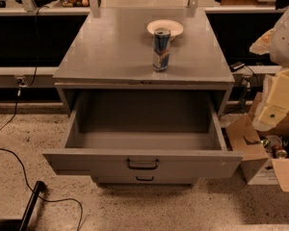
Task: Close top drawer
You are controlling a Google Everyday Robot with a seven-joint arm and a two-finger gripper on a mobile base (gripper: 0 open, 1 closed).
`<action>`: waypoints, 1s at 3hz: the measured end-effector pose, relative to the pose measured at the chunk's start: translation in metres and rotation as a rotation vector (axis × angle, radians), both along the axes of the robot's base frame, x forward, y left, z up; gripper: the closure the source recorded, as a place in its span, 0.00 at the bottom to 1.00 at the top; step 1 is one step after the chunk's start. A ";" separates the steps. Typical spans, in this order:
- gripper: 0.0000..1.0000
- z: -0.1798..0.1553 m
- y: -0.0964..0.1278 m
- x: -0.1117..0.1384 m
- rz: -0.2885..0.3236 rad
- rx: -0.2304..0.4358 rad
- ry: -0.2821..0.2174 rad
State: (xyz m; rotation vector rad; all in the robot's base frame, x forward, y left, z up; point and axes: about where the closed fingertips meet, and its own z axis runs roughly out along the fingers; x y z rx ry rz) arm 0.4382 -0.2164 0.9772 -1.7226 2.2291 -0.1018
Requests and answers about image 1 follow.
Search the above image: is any grey top drawer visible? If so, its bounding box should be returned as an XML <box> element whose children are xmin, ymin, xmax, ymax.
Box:
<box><xmin>43</xmin><ymin>90</ymin><xmax>243</xmax><ymax>179</ymax></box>

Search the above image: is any grey drawer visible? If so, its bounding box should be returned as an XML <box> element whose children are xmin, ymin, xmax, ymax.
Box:
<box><xmin>92</xmin><ymin>176</ymin><xmax>197</xmax><ymax>186</ymax></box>
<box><xmin>43</xmin><ymin>90</ymin><xmax>243</xmax><ymax>179</ymax></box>

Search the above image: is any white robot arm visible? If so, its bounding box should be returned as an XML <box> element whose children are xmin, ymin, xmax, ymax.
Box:
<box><xmin>250</xmin><ymin>8</ymin><xmax>289</xmax><ymax>67</ymax></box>

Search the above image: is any grey metal drawer cabinet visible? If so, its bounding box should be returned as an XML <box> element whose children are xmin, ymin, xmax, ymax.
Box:
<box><xmin>53</xmin><ymin>7</ymin><xmax>236</xmax><ymax>187</ymax></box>

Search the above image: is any grey lower drawer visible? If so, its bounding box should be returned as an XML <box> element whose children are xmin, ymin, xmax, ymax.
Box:
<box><xmin>92</xmin><ymin>176</ymin><xmax>197</xmax><ymax>186</ymax></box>

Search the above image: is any small black box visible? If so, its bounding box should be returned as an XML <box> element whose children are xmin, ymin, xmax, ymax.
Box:
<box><xmin>229</xmin><ymin>62</ymin><xmax>245</xmax><ymax>72</ymax></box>

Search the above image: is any white round plate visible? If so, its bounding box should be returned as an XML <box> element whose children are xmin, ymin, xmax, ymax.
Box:
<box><xmin>146</xmin><ymin>19</ymin><xmax>184</xmax><ymax>39</ymax></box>

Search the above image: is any blue energy drink can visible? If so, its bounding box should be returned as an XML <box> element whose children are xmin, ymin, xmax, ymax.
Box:
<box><xmin>152</xmin><ymin>28</ymin><xmax>171</xmax><ymax>72</ymax></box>

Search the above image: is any red can in box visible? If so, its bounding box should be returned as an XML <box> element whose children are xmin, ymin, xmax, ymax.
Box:
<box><xmin>272</xmin><ymin>144</ymin><xmax>287</xmax><ymax>159</ymax></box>

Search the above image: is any brown cardboard box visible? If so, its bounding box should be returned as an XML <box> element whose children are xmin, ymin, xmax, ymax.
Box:
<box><xmin>225</xmin><ymin>92</ymin><xmax>289</xmax><ymax>193</ymax></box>

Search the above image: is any black metal stand leg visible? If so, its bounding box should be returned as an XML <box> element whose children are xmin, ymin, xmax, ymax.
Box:
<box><xmin>18</xmin><ymin>181</ymin><xmax>46</xmax><ymax>231</ymax></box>

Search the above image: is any black floor cable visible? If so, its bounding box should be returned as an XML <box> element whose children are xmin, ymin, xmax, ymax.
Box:
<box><xmin>0</xmin><ymin>80</ymin><xmax>85</xmax><ymax>231</ymax></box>

